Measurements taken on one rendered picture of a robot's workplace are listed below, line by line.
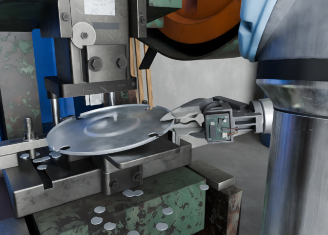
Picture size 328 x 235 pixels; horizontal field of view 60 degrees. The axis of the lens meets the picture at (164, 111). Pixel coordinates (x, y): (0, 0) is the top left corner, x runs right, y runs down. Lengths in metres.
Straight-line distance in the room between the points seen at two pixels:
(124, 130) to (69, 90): 0.16
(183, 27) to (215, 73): 1.72
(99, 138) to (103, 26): 0.25
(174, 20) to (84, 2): 0.41
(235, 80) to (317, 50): 2.67
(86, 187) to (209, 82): 2.06
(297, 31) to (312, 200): 0.11
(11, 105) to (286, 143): 0.79
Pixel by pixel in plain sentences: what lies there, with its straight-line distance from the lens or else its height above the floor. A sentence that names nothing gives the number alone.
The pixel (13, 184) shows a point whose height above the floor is 0.71.
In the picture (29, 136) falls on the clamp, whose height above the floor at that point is 0.76.
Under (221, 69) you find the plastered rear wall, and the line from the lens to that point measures 2.70.
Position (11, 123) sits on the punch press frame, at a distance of 0.92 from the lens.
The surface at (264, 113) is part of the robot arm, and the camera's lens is 0.61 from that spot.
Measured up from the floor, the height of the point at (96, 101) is 0.83.
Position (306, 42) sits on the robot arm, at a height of 0.99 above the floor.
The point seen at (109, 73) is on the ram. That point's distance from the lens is 0.66.
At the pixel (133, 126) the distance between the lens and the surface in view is 0.64.
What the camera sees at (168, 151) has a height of 0.78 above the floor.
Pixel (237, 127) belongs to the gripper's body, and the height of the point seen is 0.82.
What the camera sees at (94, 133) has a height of 0.79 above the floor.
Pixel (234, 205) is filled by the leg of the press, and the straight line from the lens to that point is 0.77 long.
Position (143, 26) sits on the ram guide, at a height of 1.02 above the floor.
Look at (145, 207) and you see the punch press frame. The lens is 0.66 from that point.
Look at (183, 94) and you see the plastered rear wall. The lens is 2.43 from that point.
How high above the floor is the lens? 0.99
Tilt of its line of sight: 15 degrees down
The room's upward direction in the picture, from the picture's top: straight up
